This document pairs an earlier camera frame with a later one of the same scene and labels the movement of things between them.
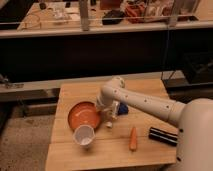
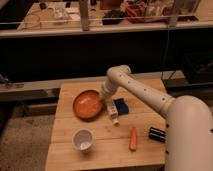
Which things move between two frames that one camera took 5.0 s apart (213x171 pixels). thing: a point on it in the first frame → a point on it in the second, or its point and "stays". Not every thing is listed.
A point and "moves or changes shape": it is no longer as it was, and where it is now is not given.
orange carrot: (133, 139) stays
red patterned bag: (136, 12) stays
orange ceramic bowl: (84, 113) moves or changes shape
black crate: (196, 66) stays
